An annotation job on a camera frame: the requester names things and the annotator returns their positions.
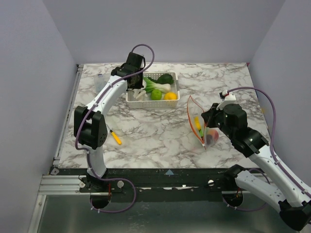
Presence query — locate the yellow toy lemon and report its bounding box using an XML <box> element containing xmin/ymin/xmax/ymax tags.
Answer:
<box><xmin>163</xmin><ymin>92</ymin><xmax>178</xmax><ymax>100</ymax></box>

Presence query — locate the toy bok choy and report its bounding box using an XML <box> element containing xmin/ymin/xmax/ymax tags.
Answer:
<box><xmin>143</xmin><ymin>77</ymin><xmax>171</xmax><ymax>93</ymax></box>

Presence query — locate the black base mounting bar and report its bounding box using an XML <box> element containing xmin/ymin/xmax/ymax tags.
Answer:
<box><xmin>52</xmin><ymin>168</ymin><xmax>241</xmax><ymax>203</ymax></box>

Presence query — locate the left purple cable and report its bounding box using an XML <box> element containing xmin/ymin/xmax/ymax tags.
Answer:
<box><xmin>74</xmin><ymin>44</ymin><xmax>155</xmax><ymax>214</ymax></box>

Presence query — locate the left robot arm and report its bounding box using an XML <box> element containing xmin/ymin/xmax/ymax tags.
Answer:
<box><xmin>74</xmin><ymin>52</ymin><xmax>146</xmax><ymax>192</ymax></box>

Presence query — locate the clear plastic parts box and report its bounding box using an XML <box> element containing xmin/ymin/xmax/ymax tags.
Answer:
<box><xmin>93</xmin><ymin>73</ymin><xmax>110</xmax><ymax>94</ymax></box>

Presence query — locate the white perforated plastic basket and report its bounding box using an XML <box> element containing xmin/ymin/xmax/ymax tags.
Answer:
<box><xmin>125</xmin><ymin>72</ymin><xmax>180</xmax><ymax>109</ymax></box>

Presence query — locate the toy peach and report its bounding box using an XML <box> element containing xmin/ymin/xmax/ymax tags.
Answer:
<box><xmin>208</xmin><ymin>129</ymin><xmax>219</xmax><ymax>141</ymax></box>

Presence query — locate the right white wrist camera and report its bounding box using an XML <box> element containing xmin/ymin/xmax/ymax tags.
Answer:
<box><xmin>216</xmin><ymin>90</ymin><xmax>236</xmax><ymax>110</ymax></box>

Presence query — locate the lime green toy fruit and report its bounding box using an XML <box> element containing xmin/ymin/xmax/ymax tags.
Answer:
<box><xmin>150</xmin><ymin>89</ymin><xmax>162</xmax><ymax>101</ymax></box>

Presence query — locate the dark green toy avocado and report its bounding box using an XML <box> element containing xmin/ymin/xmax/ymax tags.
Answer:
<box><xmin>157</xmin><ymin>74</ymin><xmax>174</xmax><ymax>84</ymax></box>

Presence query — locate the yellow handled screwdriver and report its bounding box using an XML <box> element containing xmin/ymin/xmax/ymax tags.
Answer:
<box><xmin>110</xmin><ymin>130</ymin><xmax>122</xmax><ymax>145</ymax></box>

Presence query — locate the yellow toy corn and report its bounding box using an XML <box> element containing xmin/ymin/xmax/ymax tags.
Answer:
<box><xmin>194</xmin><ymin>116</ymin><xmax>201</xmax><ymax>131</ymax></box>

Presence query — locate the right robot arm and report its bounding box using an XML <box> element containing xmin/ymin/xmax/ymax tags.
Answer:
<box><xmin>201</xmin><ymin>103</ymin><xmax>311</xmax><ymax>231</ymax></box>

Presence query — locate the clear orange zip bag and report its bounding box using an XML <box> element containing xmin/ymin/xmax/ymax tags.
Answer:
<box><xmin>187</xmin><ymin>95</ymin><xmax>218</xmax><ymax>149</ymax></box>

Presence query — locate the aluminium extrusion rail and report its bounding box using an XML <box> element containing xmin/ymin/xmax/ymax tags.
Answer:
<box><xmin>28</xmin><ymin>64</ymin><xmax>84</xmax><ymax>233</ymax></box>

